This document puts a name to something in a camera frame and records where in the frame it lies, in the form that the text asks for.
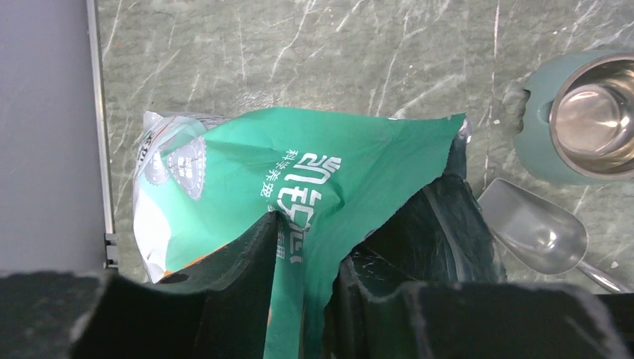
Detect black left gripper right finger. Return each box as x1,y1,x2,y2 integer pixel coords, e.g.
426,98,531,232
324,173,634,359

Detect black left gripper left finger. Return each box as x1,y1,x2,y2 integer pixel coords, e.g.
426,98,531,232
1,212,279,358

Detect metal food scoop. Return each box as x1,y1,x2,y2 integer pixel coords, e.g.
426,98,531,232
478,178,633,294

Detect green pet food bag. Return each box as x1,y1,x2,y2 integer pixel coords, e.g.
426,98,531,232
133,107,466,358

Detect teal double pet bowl stand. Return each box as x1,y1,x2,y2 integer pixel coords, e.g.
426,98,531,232
513,50,633,185

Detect steel bowl left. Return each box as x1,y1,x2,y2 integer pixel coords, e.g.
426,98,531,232
549,52,633,181

